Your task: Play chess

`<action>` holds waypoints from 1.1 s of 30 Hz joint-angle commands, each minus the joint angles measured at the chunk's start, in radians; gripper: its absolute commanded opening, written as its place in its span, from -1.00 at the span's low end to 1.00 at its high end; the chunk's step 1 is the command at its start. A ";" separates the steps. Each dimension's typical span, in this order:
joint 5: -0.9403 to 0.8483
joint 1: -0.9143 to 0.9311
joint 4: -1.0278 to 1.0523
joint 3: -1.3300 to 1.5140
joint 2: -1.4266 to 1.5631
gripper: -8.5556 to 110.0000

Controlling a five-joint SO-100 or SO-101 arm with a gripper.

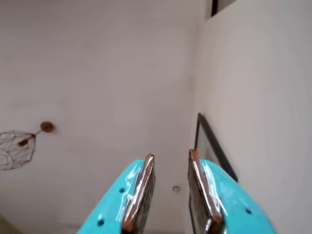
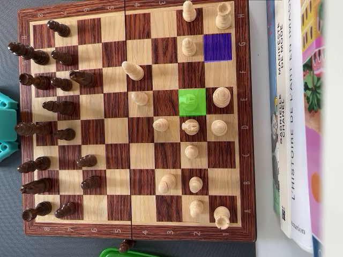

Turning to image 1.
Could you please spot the small round ceiling fixture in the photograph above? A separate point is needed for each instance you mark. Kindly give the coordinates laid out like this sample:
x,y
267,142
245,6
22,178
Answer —
x,y
176,189

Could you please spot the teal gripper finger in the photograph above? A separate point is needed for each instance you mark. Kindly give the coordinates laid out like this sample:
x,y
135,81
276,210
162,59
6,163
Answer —
x,y
226,207
114,202

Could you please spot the black picture frame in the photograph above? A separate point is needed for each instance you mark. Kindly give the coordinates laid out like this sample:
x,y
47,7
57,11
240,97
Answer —
x,y
212,139

